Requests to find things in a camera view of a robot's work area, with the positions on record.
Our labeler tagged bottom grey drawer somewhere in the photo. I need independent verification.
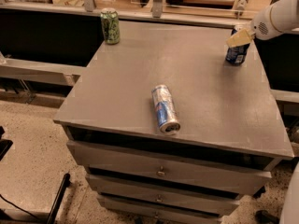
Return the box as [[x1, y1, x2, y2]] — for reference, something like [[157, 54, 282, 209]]
[[97, 195, 221, 224]]

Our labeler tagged grey metal rail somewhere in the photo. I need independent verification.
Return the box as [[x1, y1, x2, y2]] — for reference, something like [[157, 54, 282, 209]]
[[0, 0, 292, 30]]

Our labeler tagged green soda can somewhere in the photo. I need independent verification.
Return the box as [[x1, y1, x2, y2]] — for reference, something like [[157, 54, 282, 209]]
[[100, 7, 121, 45]]

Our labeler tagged black chair leg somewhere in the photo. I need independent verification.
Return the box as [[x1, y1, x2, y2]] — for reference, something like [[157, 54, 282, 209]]
[[46, 173, 70, 224]]

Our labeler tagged middle grey drawer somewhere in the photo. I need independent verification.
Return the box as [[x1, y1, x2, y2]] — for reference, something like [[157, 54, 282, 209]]
[[86, 174, 239, 216]]

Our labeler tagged grey side shelf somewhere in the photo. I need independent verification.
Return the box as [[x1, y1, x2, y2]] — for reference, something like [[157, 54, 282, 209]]
[[0, 59, 85, 86]]

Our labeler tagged silver blue redbull can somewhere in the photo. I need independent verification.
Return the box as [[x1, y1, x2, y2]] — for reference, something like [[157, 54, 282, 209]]
[[151, 84, 180, 135]]

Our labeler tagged grey drawer cabinet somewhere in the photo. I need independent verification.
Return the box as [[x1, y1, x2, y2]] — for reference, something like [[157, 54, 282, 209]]
[[55, 21, 293, 224]]

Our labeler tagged black cable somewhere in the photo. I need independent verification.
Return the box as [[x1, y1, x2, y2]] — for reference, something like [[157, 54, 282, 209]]
[[0, 193, 43, 221]]

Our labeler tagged blue pepsi can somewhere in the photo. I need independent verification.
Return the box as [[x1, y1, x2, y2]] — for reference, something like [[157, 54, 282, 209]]
[[225, 25, 250, 66]]

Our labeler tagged grey drawer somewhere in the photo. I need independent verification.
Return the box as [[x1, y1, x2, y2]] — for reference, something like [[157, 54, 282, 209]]
[[86, 174, 239, 216], [97, 195, 221, 224], [66, 141, 271, 195]]

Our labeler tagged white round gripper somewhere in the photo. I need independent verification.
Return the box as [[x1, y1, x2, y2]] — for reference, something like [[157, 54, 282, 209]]
[[226, 0, 299, 48]]

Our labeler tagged top grey drawer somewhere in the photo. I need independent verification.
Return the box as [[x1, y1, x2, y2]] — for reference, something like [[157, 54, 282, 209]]
[[66, 141, 271, 195]]

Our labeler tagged black object at left edge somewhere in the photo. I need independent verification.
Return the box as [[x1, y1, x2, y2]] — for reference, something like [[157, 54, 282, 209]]
[[0, 126, 13, 160]]

